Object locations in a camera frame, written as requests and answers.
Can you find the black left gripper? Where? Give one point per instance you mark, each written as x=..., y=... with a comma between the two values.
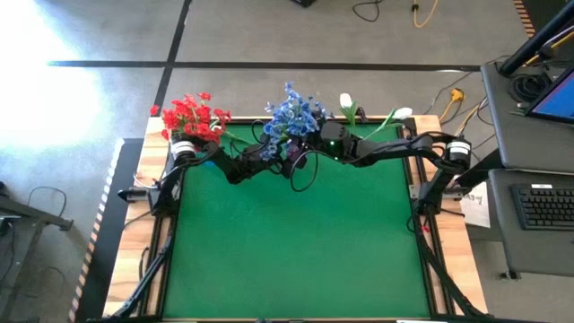
x=266, y=163

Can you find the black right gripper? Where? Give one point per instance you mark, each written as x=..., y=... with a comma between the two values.
x=314, y=143

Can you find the pink ribbed glass vase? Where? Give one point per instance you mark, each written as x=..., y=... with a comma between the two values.
x=292, y=150

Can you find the teal glass vase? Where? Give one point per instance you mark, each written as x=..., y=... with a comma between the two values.
x=208, y=163

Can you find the white tulip with blue tint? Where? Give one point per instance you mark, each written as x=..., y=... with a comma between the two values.
x=402, y=113

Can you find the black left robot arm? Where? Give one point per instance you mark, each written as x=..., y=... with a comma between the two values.
x=224, y=163

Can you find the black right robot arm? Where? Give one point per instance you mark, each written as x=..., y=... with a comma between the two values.
x=394, y=148

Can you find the green table mat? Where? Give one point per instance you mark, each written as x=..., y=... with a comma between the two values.
x=291, y=251

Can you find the black floor object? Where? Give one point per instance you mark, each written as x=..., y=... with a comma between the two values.
x=304, y=2

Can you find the white paper sheet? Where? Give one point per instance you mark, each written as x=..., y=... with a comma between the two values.
x=477, y=211

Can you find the grey desk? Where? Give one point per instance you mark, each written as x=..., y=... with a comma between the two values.
x=507, y=116

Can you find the black floor mat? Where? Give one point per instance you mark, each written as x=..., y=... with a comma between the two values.
x=106, y=251

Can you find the orange black striped strip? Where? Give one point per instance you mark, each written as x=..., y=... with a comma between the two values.
x=89, y=251

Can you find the white label sticker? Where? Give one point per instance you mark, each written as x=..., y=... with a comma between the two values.
x=541, y=185

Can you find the black keyboard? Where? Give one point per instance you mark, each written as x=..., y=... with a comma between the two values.
x=545, y=208

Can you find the black slanted pole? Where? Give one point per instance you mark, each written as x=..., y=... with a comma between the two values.
x=533, y=42

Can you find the screen with blue display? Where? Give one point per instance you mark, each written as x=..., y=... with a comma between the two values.
x=558, y=101

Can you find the dark grey stand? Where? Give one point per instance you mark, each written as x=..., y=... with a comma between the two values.
x=36, y=213

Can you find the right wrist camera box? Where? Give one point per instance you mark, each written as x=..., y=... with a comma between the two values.
x=337, y=137

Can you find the black table frame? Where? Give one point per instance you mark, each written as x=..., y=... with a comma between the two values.
x=148, y=269

